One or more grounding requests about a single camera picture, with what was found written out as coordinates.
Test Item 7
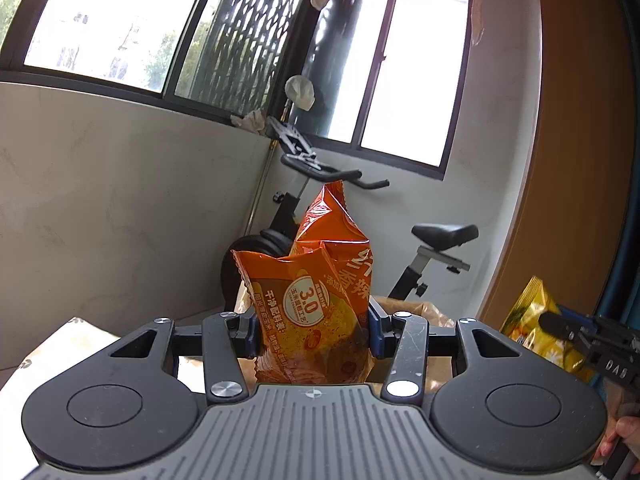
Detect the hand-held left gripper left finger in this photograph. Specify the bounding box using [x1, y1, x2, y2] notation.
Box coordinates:
[107, 310, 261, 405]

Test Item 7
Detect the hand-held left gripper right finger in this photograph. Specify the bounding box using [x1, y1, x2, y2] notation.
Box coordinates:
[367, 304, 523, 402]

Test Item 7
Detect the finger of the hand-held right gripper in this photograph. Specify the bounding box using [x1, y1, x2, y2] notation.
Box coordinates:
[539, 311, 585, 344]

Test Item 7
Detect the yellow snack packet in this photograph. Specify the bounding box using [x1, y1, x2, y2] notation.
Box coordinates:
[500, 276, 594, 386]

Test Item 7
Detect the brown paper bag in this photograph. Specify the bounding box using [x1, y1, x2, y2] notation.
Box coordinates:
[234, 280, 457, 395]

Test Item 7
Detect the small orange snack packet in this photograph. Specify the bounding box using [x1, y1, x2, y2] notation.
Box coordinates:
[231, 247, 373, 386]

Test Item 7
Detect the large orange snack bag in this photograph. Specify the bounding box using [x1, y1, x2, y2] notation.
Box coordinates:
[290, 181, 375, 311]

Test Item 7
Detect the person's right hand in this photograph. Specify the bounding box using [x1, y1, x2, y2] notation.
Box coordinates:
[590, 412, 640, 466]

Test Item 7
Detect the black exercise bike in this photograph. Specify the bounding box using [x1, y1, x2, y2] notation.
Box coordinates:
[220, 116, 480, 313]

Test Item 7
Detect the wooden panel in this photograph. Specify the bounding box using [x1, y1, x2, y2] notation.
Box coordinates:
[472, 0, 632, 333]

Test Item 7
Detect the floral tablecloth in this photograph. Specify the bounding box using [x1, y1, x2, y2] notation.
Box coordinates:
[0, 316, 123, 393]

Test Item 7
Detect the crumpled pale cloth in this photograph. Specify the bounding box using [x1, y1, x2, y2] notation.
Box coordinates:
[230, 107, 271, 135]

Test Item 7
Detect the white plastic bag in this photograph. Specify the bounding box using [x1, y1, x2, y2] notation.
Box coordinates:
[285, 75, 316, 111]

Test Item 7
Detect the black framed window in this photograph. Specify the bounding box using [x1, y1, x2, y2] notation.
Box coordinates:
[0, 0, 308, 123]
[300, 0, 475, 181]

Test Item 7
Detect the dark metal lattice screen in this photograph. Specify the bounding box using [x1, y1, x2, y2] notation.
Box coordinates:
[190, 0, 307, 117]

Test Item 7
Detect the hanging knotted pale cloth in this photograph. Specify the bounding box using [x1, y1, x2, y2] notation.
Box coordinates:
[469, 0, 507, 47]

